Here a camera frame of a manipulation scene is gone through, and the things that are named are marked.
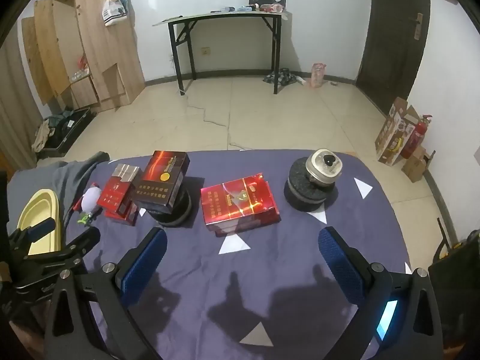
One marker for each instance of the wooden wardrobe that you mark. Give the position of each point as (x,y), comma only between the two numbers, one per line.
(101,45)

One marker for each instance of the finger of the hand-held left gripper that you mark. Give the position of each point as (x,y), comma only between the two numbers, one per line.
(83,239)
(42,228)

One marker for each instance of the black folding table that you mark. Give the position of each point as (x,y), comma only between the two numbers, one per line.
(225,15)

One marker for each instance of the dark checked clothes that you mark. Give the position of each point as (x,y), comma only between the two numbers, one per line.
(283,77)

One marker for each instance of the beige curtain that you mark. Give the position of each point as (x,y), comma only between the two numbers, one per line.
(15,101)

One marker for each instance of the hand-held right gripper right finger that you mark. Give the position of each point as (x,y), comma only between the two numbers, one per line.
(340,266)

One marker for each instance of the small red cigarette pack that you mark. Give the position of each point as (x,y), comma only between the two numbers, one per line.
(125,216)

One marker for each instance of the red fire extinguisher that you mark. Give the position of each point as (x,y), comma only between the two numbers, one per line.
(416,135)

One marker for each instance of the red white packet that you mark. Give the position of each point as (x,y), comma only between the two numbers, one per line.
(272,7)

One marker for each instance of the purple triangle print bedsheet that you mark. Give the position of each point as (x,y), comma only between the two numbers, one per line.
(262,288)

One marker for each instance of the purple plush toy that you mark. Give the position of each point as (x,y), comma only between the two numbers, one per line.
(90,199)

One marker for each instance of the white plastic bag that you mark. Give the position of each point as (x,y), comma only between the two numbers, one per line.
(112,7)

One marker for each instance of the pink bag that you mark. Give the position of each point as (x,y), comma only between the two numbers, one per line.
(318,75)

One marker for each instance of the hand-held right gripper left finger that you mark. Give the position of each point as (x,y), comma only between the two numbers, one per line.
(145,263)

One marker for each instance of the black suitcase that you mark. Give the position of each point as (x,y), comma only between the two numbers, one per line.
(71,127)

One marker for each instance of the red holographic cigarette box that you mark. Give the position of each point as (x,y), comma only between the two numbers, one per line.
(238,198)

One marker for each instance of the dark red glossy box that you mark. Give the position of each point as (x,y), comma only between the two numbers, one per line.
(163,182)

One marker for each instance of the printed cardboard box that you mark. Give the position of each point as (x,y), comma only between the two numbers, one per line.
(393,131)

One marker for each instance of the wall outlet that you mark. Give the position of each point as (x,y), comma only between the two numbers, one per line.
(205,51)

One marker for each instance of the red pack with silver end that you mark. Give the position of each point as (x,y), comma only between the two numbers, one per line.
(118,191)

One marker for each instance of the crumpled clothes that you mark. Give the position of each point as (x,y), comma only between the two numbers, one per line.
(47,132)

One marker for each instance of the small brown cardboard box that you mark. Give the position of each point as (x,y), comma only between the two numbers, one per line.
(415,165)

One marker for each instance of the black foam disc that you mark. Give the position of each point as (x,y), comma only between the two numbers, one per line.
(303,197)
(179,212)

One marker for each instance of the dark wooden door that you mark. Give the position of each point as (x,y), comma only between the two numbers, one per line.
(397,33)

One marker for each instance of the pale yellow plastic basin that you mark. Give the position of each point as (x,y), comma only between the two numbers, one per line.
(35,210)

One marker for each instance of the round cream metal tin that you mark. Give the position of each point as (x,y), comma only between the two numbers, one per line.
(323,167)

